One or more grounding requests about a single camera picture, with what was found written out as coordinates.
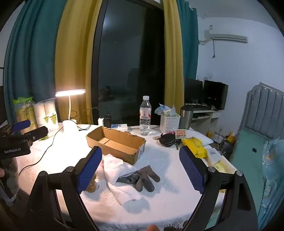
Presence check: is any grey padded headboard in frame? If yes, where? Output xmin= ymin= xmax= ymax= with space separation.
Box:
xmin=238 ymin=82 xmax=284 ymax=140

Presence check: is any dark glass sliding door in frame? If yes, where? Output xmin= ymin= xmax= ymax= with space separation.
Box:
xmin=92 ymin=0 xmax=166 ymax=127

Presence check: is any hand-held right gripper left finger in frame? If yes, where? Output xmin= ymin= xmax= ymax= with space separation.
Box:
xmin=25 ymin=145 xmax=103 ymax=231

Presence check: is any white computer desk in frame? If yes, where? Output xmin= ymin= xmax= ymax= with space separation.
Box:
xmin=185 ymin=103 xmax=221 ymax=129

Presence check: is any white woven basket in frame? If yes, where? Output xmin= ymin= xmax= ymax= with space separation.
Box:
xmin=160 ymin=111 xmax=181 ymax=133

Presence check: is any blue and white box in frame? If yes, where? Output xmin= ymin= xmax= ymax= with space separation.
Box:
xmin=111 ymin=123 xmax=128 ymax=131

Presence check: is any brown cardboard box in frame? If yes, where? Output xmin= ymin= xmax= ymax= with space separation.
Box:
xmin=86 ymin=126 xmax=146 ymax=165

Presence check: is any teal curtain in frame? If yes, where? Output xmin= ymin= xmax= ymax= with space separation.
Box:
xmin=176 ymin=0 xmax=199 ymax=80
xmin=3 ymin=0 xmax=67 ymax=125

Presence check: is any yellow curtain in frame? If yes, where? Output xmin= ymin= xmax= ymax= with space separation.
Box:
xmin=163 ymin=0 xmax=184 ymax=116
xmin=54 ymin=0 xmax=105 ymax=125

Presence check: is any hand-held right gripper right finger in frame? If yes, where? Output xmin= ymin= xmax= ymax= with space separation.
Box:
xmin=179 ymin=145 xmax=260 ymax=231

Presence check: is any white air conditioner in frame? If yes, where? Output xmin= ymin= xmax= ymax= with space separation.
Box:
xmin=198 ymin=29 xmax=248 ymax=45

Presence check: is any white desk lamp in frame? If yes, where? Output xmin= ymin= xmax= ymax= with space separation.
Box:
xmin=55 ymin=89 xmax=86 ymax=134

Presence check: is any pale yellow tissue pack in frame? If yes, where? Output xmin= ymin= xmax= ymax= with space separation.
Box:
xmin=210 ymin=161 xmax=234 ymax=176

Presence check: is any bed with teal sheet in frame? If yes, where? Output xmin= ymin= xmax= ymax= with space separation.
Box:
xmin=230 ymin=129 xmax=271 ymax=178

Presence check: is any black keyboard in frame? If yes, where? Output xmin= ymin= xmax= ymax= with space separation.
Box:
xmin=185 ymin=104 xmax=213 ymax=110

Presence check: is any black round pouch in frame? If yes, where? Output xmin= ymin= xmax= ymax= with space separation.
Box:
xmin=160 ymin=133 xmax=177 ymax=146

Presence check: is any black lamp cable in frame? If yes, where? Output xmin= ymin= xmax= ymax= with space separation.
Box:
xmin=19 ymin=128 xmax=64 ymax=175

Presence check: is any clear water bottle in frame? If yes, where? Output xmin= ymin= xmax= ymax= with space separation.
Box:
xmin=139 ymin=95 xmax=152 ymax=136

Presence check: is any gold metal chain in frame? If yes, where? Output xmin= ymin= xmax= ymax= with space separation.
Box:
xmin=86 ymin=174 xmax=100 ymax=193

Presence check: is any cream sachet bundle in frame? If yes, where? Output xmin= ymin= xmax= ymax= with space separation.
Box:
xmin=165 ymin=107 xmax=181 ymax=117

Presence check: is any white textured tablecloth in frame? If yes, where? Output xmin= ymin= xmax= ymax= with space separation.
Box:
xmin=13 ymin=123 xmax=236 ymax=231

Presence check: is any blue plastic bag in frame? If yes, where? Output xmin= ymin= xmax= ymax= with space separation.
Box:
xmin=155 ymin=103 xmax=169 ymax=116

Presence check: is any light blue printed blanket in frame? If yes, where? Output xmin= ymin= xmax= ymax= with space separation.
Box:
xmin=257 ymin=136 xmax=284 ymax=229

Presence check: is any white labelled packet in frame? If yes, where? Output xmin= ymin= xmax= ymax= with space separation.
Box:
xmin=203 ymin=147 xmax=222 ymax=165

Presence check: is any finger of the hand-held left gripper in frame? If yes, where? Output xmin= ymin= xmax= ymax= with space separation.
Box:
xmin=23 ymin=126 xmax=49 ymax=141
xmin=12 ymin=120 xmax=31 ymax=132

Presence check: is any steel tumbler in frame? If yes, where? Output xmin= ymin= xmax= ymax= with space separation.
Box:
xmin=179 ymin=105 xmax=194 ymax=130

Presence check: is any grey knit glove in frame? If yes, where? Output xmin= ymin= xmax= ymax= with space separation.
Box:
xmin=116 ymin=165 xmax=160 ymax=192

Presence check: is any black computer monitor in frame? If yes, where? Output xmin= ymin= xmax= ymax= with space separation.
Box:
xmin=203 ymin=80 xmax=229 ymax=111
xmin=185 ymin=78 xmax=203 ymax=105

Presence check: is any tree print paper cup pack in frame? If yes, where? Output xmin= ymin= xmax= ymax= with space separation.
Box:
xmin=33 ymin=100 xmax=60 ymax=136

